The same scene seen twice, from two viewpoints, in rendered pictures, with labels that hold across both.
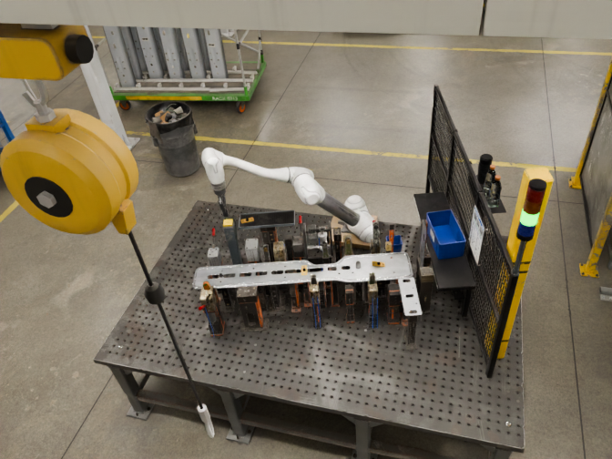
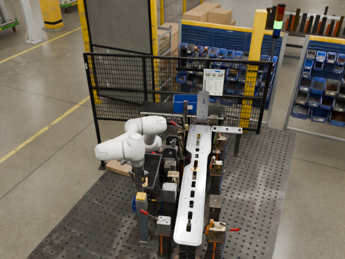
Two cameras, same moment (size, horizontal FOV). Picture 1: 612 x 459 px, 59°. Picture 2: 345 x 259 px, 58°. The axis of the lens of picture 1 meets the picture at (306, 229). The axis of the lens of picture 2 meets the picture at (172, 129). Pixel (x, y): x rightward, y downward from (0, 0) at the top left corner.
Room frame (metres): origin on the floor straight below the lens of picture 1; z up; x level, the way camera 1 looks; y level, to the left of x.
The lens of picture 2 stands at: (2.40, 1.97, 2.71)
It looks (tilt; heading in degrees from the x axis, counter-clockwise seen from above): 34 degrees down; 274
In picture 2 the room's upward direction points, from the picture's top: straight up
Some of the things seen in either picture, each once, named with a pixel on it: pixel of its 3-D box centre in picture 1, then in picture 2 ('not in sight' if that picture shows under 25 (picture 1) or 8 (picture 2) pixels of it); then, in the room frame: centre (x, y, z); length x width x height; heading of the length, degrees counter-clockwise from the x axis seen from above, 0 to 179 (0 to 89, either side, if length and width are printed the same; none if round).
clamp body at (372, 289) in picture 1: (372, 304); (219, 152); (2.12, -0.36, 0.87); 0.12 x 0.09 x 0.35; 177
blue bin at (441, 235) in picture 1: (444, 234); (188, 104); (2.44, -0.87, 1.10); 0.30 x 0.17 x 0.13; 2
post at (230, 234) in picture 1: (234, 248); (142, 219); (2.71, 0.51, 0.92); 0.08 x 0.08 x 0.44; 87
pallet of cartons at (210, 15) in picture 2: not in sight; (209, 34); (2.06, -5.03, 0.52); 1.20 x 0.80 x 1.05; 67
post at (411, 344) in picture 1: (411, 328); (237, 143); (1.93, -0.56, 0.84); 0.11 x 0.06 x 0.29; 177
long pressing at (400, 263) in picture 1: (300, 271); (195, 171); (2.34, 0.06, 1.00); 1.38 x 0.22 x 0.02; 87
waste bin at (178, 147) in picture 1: (176, 140); not in sight; (5.13, 1.31, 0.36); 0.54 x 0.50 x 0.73; 160
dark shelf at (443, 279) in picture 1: (442, 237); (182, 110); (2.49, -0.87, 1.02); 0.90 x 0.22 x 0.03; 177
